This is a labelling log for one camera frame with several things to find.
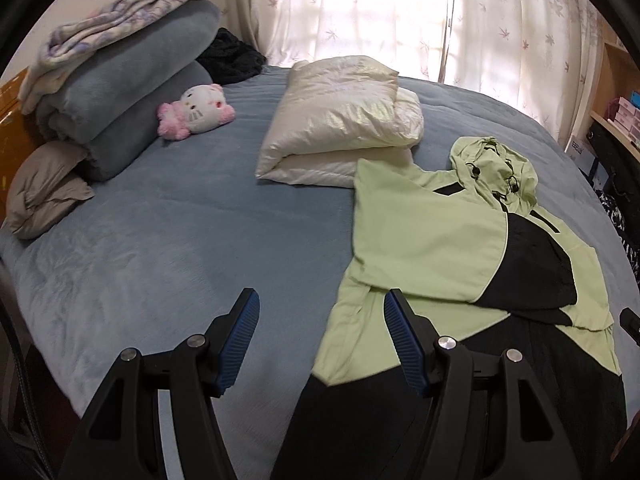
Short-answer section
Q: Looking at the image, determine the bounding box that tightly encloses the wooden shelf unit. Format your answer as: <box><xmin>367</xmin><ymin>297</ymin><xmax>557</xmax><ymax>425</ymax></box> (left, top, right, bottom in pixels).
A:
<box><xmin>565</xmin><ymin>35</ymin><xmax>640</xmax><ymax>181</ymax></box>

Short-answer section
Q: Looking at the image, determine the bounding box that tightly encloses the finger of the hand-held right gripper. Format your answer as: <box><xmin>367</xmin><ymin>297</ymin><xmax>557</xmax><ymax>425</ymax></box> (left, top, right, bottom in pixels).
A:
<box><xmin>619</xmin><ymin>310</ymin><xmax>640</xmax><ymax>347</ymax></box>

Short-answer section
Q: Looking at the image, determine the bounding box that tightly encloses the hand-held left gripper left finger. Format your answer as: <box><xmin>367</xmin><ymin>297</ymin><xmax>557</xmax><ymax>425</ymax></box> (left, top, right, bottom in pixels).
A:
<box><xmin>57</xmin><ymin>287</ymin><xmax>261</xmax><ymax>480</ymax></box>

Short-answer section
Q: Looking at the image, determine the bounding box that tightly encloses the green and black hooded jacket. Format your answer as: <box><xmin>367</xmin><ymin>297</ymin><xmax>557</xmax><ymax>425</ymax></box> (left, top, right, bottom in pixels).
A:
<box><xmin>270</xmin><ymin>135</ymin><xmax>629</xmax><ymax>480</ymax></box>

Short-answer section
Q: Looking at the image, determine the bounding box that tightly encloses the folded blue fleece blanket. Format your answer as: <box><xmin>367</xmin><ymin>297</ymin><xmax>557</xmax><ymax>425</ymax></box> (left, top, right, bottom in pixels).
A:
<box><xmin>35</xmin><ymin>0</ymin><xmax>227</xmax><ymax>183</ymax></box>

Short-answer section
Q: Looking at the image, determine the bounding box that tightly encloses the white labelled box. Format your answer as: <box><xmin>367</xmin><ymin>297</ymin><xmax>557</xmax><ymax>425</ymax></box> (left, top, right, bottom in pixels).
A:
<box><xmin>565</xmin><ymin>135</ymin><xmax>599</xmax><ymax>176</ymax></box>

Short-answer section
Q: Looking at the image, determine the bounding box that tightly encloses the blue bed blanket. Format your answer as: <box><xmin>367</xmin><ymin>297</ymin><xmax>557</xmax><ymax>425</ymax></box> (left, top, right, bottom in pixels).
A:
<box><xmin>0</xmin><ymin>62</ymin><xmax>627</xmax><ymax>480</ymax></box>

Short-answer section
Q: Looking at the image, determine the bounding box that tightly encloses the pink and white plush cat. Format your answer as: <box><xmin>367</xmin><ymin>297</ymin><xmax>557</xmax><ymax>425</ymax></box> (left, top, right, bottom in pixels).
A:
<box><xmin>157</xmin><ymin>83</ymin><xmax>236</xmax><ymax>141</ymax></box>

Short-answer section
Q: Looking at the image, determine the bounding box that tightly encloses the black and white patterned garment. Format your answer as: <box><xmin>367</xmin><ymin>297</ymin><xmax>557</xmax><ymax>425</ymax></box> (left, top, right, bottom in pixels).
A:
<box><xmin>595</xmin><ymin>190</ymin><xmax>640</xmax><ymax>281</ymax></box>

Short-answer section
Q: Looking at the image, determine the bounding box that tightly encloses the orange wooden headboard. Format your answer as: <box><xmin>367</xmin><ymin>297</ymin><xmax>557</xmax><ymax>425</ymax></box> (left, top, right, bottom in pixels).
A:
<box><xmin>0</xmin><ymin>67</ymin><xmax>42</xmax><ymax>221</ymax></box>

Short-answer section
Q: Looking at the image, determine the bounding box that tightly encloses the purple floral folded blanket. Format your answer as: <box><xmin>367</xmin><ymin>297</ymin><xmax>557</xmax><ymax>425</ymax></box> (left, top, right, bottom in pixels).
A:
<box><xmin>20</xmin><ymin>0</ymin><xmax>233</xmax><ymax>113</ymax></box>

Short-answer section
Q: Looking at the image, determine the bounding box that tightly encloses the stack of small drawer boxes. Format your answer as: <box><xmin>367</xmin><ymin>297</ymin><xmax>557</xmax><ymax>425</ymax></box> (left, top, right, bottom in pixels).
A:
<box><xmin>605</xmin><ymin>90</ymin><xmax>640</xmax><ymax>149</ymax></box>

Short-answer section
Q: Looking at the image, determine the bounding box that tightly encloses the beige pillow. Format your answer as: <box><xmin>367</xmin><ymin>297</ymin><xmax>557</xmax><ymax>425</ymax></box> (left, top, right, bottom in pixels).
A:
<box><xmin>6</xmin><ymin>140</ymin><xmax>96</xmax><ymax>240</ymax></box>

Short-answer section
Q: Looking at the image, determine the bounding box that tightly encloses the black knitted cloth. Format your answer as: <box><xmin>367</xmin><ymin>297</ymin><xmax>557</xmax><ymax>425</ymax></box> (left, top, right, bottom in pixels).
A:
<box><xmin>196</xmin><ymin>27</ymin><xmax>266</xmax><ymax>87</ymax></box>

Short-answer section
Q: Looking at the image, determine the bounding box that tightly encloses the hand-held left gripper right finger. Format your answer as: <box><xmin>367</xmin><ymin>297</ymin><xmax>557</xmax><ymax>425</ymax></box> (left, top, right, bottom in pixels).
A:
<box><xmin>384</xmin><ymin>287</ymin><xmax>583</xmax><ymax>480</ymax></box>

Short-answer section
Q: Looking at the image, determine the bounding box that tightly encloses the white floral curtain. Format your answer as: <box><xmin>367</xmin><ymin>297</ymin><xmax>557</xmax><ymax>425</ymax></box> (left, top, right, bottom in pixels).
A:
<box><xmin>175</xmin><ymin>0</ymin><xmax>608</xmax><ymax>137</ymax></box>

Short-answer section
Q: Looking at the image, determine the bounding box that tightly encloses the white puffer jacket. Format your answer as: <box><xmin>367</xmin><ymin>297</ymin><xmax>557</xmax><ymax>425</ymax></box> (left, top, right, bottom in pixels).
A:
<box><xmin>255</xmin><ymin>55</ymin><xmax>425</xmax><ymax>190</ymax></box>

